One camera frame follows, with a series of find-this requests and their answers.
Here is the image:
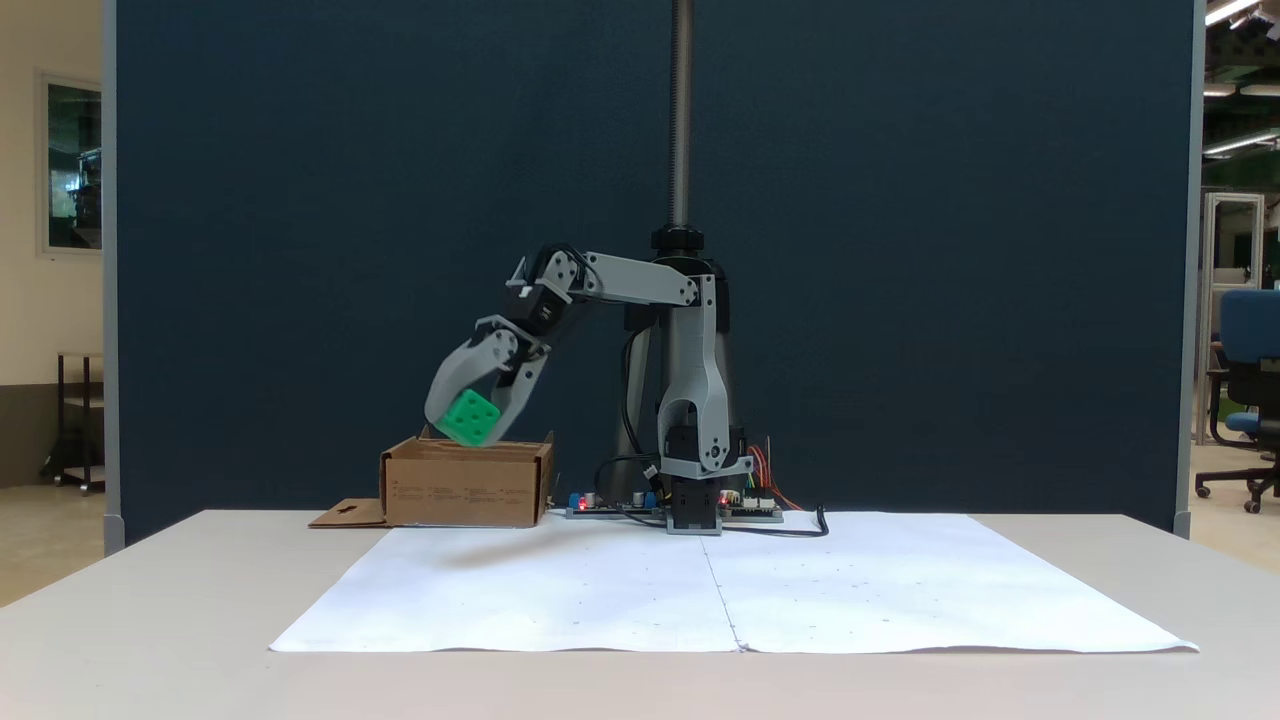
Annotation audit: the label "black stand with metal pole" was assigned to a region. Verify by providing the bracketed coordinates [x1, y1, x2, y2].
[612, 0, 746, 491]

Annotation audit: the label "black wheeled trolley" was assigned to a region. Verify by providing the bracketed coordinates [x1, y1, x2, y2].
[40, 350, 106, 494]

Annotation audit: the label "black servo cable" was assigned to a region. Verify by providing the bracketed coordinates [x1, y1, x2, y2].
[595, 330, 669, 516]

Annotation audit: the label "dark blue partition screen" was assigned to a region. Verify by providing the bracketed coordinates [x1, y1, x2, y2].
[103, 0, 1206, 546]

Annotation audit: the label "white paper sheet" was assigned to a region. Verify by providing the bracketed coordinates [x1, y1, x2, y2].
[268, 512, 1201, 656]

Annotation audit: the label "framed wall window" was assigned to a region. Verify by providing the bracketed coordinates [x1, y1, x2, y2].
[38, 72, 104, 256]

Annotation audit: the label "red jumper wire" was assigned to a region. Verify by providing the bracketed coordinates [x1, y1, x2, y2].
[748, 435, 803, 512]

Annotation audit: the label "blue circuit board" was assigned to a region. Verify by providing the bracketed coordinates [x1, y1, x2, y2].
[565, 488, 663, 519]

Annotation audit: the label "circuit board with coloured wires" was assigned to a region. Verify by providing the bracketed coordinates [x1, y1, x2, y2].
[720, 488, 785, 524]

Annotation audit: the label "brown cardboard box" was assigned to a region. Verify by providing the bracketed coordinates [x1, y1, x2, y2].
[308, 425, 557, 529]

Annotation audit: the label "green dice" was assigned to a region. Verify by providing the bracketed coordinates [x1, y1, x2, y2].
[436, 388, 503, 448]

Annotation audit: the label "blue office chair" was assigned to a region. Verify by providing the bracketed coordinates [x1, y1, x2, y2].
[1195, 288, 1280, 514]

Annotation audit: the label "grey wide gripper jaw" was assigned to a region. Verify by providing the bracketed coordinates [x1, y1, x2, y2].
[424, 326, 514, 435]

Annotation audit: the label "grey narrow gripper jaw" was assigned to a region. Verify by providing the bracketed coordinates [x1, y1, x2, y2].
[484, 348, 551, 445]

